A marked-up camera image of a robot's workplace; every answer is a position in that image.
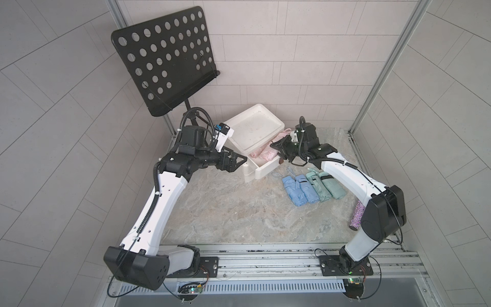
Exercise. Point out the green folded umbrella right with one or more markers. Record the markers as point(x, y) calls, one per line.
point(332, 185)

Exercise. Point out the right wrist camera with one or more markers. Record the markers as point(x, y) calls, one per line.
point(294, 136)

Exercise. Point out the green folded umbrella left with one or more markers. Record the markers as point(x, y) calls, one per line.
point(314, 179)

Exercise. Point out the white three-drawer cabinet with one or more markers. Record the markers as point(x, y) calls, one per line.
point(254, 128)

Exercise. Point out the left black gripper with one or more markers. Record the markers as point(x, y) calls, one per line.
point(228, 167)

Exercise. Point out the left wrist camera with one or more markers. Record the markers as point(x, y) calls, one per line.
point(223, 133)

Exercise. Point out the circuit board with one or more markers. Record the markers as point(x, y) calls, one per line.
point(354, 288)
point(190, 291)

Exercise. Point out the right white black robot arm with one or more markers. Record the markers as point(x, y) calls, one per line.
point(384, 207)

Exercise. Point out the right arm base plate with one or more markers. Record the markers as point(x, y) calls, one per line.
point(335, 265)

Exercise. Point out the right circuit board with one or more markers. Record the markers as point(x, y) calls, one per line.
point(354, 288)

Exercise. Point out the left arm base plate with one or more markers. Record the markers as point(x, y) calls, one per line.
point(207, 267)

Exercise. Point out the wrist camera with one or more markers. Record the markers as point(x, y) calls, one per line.
point(294, 136)
point(223, 133)

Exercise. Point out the blue umbrella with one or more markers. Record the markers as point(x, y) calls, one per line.
point(294, 191)
point(308, 190)

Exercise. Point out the pink umbrella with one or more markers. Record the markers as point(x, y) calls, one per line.
point(266, 154)
point(257, 152)

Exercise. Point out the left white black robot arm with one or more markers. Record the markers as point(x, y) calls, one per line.
point(137, 260)

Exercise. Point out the aluminium mounting rail frame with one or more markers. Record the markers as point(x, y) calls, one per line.
point(288, 275)

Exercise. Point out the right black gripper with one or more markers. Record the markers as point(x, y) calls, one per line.
point(283, 145)

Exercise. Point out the green folded umbrella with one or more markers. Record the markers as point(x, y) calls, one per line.
point(332, 185)
point(314, 179)

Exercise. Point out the black perforated music stand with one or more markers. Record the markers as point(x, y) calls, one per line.
point(169, 58)

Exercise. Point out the left circuit board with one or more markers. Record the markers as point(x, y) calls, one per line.
point(190, 291)

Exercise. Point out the purple glitter bottle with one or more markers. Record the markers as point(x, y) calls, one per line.
point(355, 223)

